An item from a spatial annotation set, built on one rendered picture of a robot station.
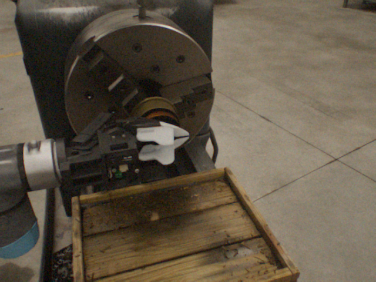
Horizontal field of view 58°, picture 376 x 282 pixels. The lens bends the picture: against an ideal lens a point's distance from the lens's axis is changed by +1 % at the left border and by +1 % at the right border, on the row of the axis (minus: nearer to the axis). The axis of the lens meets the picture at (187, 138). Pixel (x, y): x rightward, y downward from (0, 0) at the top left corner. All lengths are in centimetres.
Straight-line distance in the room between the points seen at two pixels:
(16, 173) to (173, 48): 36
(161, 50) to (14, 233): 41
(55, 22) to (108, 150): 39
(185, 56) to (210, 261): 39
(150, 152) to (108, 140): 9
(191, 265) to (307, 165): 188
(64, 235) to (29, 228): 59
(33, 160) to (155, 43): 31
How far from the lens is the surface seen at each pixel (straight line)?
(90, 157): 52
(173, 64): 70
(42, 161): 53
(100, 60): 63
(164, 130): 56
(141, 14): 70
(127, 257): 66
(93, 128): 59
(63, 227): 123
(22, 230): 62
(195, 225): 70
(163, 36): 68
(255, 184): 219
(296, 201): 213
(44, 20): 82
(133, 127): 55
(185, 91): 67
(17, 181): 54
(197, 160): 89
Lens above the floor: 140
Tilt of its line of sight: 33 degrees down
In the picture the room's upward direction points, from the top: straight up
